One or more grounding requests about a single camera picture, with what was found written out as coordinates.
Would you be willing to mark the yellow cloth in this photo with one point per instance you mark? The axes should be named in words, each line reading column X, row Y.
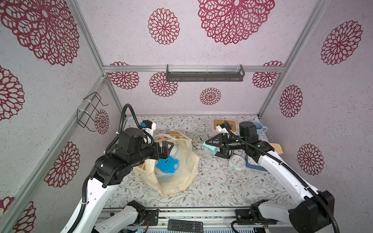
column 277, row 148

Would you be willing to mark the small clear alarm clock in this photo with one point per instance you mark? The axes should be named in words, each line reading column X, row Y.
column 239, row 152

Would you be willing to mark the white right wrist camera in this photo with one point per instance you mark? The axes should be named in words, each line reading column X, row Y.
column 220, row 127

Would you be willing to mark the aluminium front rail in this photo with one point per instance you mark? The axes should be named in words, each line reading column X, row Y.
column 215, row 220

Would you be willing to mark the white round flat-face clock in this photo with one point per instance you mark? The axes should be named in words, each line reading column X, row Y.
column 199, row 140

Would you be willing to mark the white round alarm clock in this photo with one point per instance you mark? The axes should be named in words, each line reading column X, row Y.
column 237, row 162

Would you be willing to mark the black wall shelf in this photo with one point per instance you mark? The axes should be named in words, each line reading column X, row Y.
column 236, row 75

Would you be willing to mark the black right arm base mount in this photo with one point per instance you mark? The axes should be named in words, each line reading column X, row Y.
column 247, row 215

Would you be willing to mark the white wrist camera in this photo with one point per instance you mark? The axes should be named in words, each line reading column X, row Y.
column 220, row 127
column 148, row 126

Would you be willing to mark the black wire wall rack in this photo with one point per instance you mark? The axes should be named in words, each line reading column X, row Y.
column 86, row 114

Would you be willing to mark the blue square alarm clock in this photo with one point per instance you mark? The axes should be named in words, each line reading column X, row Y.
column 251, row 164

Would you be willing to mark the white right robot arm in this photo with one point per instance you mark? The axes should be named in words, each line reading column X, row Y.
column 312, row 210

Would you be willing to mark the white wooden-top tissue box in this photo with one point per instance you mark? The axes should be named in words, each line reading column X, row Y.
column 232, row 123

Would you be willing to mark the blue round alarm clock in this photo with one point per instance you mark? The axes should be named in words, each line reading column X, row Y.
column 169, row 165

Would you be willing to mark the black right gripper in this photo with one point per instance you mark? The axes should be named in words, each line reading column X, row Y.
column 222, row 144

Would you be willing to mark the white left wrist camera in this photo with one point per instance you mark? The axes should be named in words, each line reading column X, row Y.
column 148, row 126

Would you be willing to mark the pale blue rounded alarm clock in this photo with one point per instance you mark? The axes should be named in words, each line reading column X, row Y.
column 175, row 149

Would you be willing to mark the light blue mug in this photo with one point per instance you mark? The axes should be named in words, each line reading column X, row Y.
column 260, row 128

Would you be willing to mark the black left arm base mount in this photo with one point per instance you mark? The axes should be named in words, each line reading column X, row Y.
column 145, row 216

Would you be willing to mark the cream floral canvas bag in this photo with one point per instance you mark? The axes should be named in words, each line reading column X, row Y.
column 175, row 174

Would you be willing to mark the black remote control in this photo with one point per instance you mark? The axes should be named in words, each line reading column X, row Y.
column 185, row 226

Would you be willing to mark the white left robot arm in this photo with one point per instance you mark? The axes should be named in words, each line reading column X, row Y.
column 135, row 146

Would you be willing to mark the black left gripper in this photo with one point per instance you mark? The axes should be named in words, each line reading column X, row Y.
column 165, row 152

